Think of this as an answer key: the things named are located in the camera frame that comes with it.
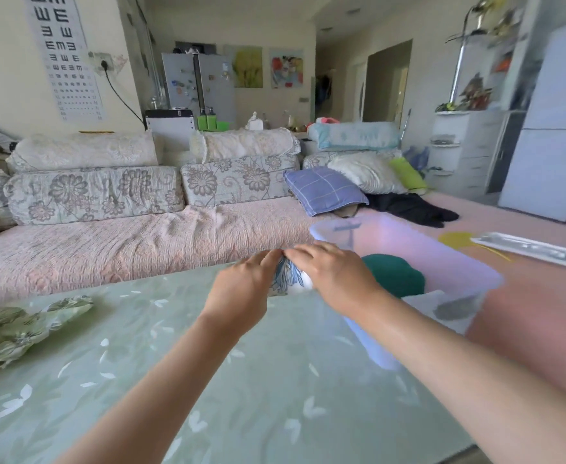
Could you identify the person's left hand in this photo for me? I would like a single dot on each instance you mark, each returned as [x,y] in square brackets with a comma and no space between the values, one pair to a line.
[237,297]

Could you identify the person's right hand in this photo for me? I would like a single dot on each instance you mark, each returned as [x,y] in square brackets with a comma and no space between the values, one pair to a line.
[341,280]

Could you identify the person's right fingers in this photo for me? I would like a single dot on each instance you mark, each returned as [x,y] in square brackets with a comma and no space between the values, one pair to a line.
[304,255]

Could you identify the person's left fingers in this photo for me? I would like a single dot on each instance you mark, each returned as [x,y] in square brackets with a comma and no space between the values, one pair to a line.
[266,259]

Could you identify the white cloth with blue flowers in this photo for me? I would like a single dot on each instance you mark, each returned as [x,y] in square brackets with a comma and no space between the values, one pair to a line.
[287,277]

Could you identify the person's right forearm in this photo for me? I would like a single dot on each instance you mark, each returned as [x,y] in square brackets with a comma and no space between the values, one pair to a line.
[457,376]

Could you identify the person's left forearm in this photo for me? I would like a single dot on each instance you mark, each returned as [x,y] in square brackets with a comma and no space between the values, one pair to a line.
[166,396]

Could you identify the blue checked pillow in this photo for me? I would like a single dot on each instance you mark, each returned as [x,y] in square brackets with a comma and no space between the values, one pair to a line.
[324,190]

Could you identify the short floral sofa back cushion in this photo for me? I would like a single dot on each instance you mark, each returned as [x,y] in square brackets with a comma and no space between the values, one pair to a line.
[239,178]

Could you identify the dark green cloth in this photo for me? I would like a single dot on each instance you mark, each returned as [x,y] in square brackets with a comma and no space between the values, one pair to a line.
[396,277]

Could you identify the floral cushion under bolster pillow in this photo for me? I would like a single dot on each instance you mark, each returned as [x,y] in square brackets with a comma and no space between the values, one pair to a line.
[319,159]

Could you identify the white patterned pillow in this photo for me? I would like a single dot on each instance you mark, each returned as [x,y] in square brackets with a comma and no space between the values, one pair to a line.
[367,173]

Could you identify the short cream bolster cushion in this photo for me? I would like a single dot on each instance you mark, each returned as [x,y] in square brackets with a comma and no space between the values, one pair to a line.
[244,143]

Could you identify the black garment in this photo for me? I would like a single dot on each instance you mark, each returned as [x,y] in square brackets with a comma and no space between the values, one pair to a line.
[413,208]

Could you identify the light blue floral bolster pillow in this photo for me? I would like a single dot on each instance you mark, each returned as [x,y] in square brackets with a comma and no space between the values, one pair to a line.
[355,135]

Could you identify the lime green pillow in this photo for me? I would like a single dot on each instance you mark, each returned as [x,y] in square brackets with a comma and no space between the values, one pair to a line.
[407,174]

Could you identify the pink cloth on bolster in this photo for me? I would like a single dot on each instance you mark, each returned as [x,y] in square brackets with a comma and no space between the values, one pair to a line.
[327,120]

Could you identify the white tissue pack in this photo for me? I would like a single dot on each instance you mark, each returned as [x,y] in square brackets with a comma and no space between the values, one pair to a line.
[254,121]

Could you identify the sofa with pink quilted cover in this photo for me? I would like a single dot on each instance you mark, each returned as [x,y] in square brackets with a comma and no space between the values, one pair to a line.
[118,246]

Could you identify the green bottles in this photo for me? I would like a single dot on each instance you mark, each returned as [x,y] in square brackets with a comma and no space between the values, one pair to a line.
[211,121]

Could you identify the translucent plastic storage bin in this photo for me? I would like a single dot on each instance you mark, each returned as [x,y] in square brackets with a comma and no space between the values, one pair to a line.
[452,275]

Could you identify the blue-purple cloth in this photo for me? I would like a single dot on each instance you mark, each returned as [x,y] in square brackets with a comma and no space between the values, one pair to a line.
[417,157]

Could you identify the yellow flat object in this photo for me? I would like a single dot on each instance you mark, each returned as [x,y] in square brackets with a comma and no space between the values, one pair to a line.
[457,240]

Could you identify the white and grey cloth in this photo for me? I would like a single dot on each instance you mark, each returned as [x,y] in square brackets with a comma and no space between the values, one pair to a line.
[449,308]

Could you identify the white box with black top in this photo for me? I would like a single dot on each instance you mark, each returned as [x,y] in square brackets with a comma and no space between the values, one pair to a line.
[169,124]

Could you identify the hanging clothes in hallway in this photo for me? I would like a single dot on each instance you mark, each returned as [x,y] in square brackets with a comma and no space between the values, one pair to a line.
[322,89]

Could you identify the grey refrigerator with magnets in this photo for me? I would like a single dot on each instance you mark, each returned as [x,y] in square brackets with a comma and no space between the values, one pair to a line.
[215,91]

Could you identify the long floral sofa back cushion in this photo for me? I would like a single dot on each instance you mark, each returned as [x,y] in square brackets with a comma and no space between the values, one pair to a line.
[94,193]

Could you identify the colourful abstract painting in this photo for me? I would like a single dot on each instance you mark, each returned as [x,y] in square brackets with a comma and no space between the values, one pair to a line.
[286,68]

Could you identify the white drawer cabinet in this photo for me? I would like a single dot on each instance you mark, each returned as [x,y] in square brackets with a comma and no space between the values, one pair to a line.
[466,149]

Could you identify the yellow-green flower painting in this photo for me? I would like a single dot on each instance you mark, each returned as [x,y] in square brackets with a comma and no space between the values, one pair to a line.
[246,66]

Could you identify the green leaf-print table cover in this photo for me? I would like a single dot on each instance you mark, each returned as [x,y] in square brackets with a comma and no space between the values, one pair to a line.
[94,362]

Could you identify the long cream bolster cushion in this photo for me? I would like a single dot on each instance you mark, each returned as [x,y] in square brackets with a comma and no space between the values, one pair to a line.
[84,150]

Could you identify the white flat lid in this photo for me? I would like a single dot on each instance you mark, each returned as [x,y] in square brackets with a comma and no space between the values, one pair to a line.
[534,248]

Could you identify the toy figures on cabinet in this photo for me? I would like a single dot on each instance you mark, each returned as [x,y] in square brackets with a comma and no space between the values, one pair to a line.
[471,94]

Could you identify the silver metal stand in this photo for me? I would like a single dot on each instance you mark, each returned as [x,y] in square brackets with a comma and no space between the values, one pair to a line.
[462,57]

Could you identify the crumpled green floral cloth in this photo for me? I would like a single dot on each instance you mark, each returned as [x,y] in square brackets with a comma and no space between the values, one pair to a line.
[12,328]

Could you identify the white refrigerator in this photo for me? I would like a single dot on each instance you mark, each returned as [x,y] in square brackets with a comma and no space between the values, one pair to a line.
[549,130]

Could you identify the white display shelf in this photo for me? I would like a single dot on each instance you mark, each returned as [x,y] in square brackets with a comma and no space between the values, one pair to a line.
[512,53]

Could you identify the white wall socket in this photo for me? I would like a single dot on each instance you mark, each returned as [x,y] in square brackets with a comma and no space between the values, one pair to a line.
[103,62]

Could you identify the eye test wall chart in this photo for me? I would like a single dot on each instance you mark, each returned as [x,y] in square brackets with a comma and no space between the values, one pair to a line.
[62,57]

